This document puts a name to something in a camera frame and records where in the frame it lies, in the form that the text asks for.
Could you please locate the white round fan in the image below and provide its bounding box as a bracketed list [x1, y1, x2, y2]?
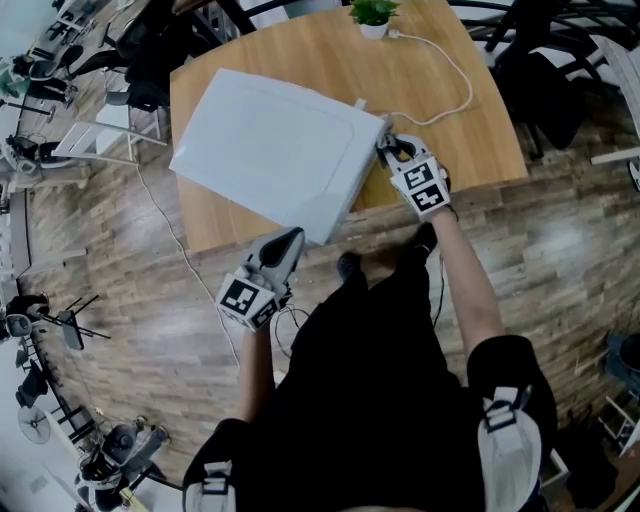
[16, 404, 52, 446]

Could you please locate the thin white floor cable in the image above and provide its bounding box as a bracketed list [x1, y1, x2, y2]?
[133, 163, 243, 367]

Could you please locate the black office chair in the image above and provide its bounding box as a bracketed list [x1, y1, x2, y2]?
[113, 0, 214, 113]

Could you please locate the white side table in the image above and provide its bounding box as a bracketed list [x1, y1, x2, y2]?
[588, 33, 640, 167]

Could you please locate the white microwave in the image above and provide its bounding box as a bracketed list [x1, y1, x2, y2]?
[168, 68, 389, 247]

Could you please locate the white shoulder strap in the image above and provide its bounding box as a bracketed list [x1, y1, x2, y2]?
[182, 460, 237, 512]
[476, 383, 544, 512]

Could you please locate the white power cable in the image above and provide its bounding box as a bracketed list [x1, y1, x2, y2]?
[383, 28, 475, 127]

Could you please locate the person's left forearm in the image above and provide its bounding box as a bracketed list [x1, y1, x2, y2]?
[233, 323, 282, 426]

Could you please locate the person's right black shoe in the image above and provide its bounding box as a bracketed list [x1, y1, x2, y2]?
[412, 221, 440, 254]

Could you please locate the white left shoulder strap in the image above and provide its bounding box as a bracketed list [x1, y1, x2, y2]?
[182, 460, 237, 512]

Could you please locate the person's right forearm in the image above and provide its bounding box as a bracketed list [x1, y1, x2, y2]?
[428, 203, 507, 362]

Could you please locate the person's black clothing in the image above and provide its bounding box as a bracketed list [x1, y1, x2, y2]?
[181, 239, 559, 512]

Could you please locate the green potted plant white pot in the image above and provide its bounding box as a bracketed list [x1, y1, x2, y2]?
[347, 0, 402, 41]

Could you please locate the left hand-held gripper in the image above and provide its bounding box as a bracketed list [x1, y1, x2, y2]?
[214, 226, 307, 332]

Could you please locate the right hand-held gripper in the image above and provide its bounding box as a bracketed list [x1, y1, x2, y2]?
[375, 132, 454, 222]

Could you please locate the white folding chair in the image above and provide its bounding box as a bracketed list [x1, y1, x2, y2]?
[51, 89, 170, 167]

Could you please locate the grey wheeled machine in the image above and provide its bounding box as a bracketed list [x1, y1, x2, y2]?
[73, 422, 172, 512]

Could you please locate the person's black shoe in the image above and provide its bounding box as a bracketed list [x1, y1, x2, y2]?
[336, 251, 362, 282]
[412, 221, 440, 254]

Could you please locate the dark round bin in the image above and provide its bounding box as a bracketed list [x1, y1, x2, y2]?
[603, 332, 640, 399]

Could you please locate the person's left black shoe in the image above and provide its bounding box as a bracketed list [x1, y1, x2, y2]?
[336, 251, 362, 282]

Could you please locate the person's left hand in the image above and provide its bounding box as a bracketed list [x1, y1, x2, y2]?
[234, 264, 275, 291]

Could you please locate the black metal chair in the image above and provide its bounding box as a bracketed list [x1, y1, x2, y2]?
[487, 0, 609, 160]

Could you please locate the white right shoulder strap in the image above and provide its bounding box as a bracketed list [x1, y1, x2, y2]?
[476, 383, 544, 512]

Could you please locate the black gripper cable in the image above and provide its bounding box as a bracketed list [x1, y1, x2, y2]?
[271, 305, 312, 359]
[430, 249, 447, 329]

